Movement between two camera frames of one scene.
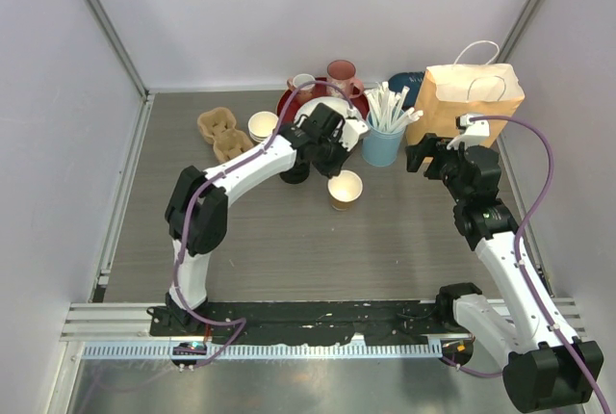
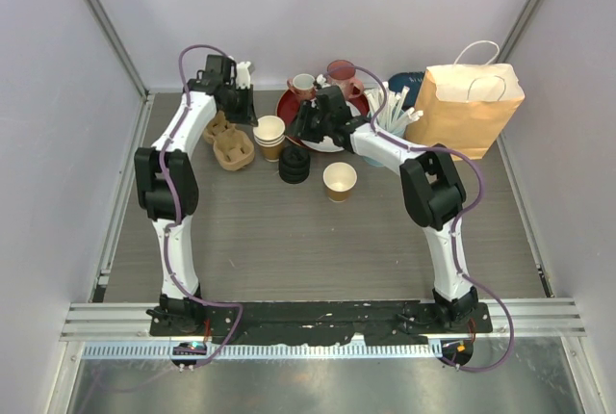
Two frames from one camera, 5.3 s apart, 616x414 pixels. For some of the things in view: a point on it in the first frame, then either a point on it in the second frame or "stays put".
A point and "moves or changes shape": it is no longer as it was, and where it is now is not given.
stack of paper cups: (261, 124) stays put
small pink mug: (298, 79) stays put
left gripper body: (330, 154) to (231, 102)
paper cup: (345, 189) moves or changes shape
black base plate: (310, 322) stays put
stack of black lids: (297, 173) stays put
